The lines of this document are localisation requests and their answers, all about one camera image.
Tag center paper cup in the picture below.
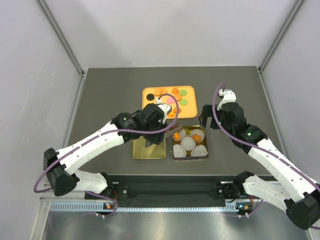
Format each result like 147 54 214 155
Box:
180 136 196 151

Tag bottom right paper cup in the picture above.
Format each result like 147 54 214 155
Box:
190 145 208 157

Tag green cookie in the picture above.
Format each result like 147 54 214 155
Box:
179 98 188 106
179 89 188 96

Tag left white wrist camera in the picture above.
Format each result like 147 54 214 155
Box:
155 98 172 124

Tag round biscuit top left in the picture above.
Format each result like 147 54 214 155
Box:
153 88 162 96

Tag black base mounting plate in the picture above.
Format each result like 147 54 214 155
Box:
84 174 253 204

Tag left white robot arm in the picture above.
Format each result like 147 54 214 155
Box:
43 103 172 199

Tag orange swirl cookie upper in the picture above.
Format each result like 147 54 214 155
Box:
171 88 179 95

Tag gold tin lid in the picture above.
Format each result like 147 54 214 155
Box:
132 137 167 160

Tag metal tongs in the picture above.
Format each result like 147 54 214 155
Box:
163 126 183 139

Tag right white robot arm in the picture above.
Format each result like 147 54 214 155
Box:
199 102 320 230

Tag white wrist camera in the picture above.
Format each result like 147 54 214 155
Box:
155 98 172 124
216 89 237 111

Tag pink cookie upper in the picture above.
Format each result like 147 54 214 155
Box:
166 97 175 104

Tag chocolate chip cookie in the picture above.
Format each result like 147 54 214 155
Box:
192 134 202 143

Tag gold cookie tin box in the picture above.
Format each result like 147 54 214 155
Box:
171 125 209 162

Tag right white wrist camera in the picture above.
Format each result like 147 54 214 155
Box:
216 89 237 111

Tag orange shell cookie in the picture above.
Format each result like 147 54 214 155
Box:
174 94 182 102

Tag bottom left paper cup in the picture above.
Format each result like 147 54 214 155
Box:
173 144 187 158

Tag black sandwich cookie top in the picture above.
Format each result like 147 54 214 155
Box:
146 93 155 101

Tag green cookie lower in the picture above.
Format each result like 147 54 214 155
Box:
179 98 188 106

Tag top right paper cup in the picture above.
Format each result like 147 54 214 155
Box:
190 129 205 143

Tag orange plastic tray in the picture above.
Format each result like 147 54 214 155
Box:
142 85 198 119

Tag green cookie upper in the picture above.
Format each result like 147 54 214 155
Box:
179 89 188 96

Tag white slotted cable duct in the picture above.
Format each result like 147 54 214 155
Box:
49 201 241 213

